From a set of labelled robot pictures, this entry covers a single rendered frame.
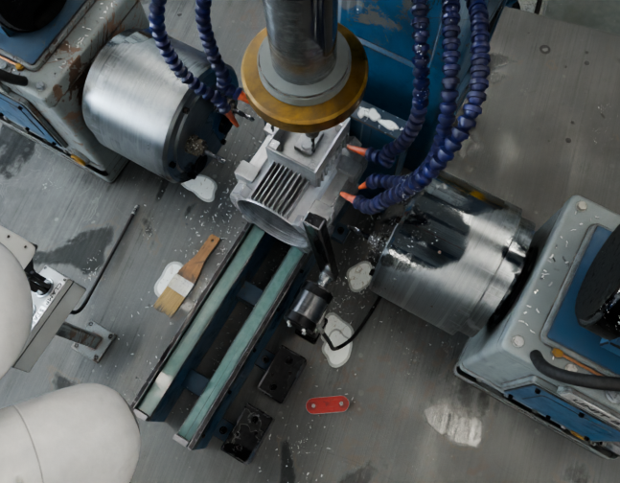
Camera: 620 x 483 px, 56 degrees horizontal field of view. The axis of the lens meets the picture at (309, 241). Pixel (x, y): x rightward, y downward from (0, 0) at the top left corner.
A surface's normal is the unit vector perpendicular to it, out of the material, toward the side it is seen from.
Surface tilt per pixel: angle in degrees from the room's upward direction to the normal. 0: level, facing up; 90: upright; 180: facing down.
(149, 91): 17
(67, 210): 0
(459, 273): 28
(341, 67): 0
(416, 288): 58
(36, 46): 0
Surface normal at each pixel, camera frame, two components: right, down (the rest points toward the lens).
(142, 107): -0.26, 0.12
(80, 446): 0.62, -0.18
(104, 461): 0.70, 0.27
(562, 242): -0.03, -0.31
